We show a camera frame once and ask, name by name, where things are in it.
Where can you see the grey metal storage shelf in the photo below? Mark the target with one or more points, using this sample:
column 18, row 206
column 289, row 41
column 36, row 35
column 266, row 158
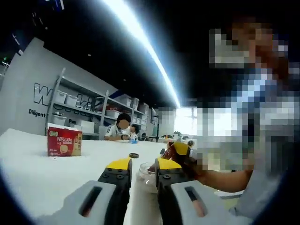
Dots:
column 79, row 93

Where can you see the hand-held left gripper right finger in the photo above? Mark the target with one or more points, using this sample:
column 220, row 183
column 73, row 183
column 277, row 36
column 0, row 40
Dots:
column 187, row 206

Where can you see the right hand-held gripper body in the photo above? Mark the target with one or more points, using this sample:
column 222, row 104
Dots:
column 192, row 143

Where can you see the black monitor on stand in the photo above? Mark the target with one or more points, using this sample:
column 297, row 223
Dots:
column 155, row 117

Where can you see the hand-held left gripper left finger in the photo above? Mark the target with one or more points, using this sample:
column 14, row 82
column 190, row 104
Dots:
column 93, row 204

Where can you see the long ceiling light strip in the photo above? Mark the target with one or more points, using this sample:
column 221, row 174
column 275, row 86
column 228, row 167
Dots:
column 150, row 51

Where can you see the red coffee pouch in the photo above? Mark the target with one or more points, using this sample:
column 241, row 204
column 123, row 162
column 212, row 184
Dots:
column 169, row 152

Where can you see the person's right hand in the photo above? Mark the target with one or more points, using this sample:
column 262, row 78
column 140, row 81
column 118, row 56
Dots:
column 195, row 171

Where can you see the group of white storage bins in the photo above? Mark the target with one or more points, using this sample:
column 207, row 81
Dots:
column 68, row 99

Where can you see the glass jar cup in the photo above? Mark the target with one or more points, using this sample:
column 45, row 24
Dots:
column 145, row 182

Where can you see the black jar lid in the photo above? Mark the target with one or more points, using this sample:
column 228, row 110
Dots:
column 133, row 155

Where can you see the red coffee carton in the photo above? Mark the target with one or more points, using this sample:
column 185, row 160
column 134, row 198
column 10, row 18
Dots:
column 64, row 143

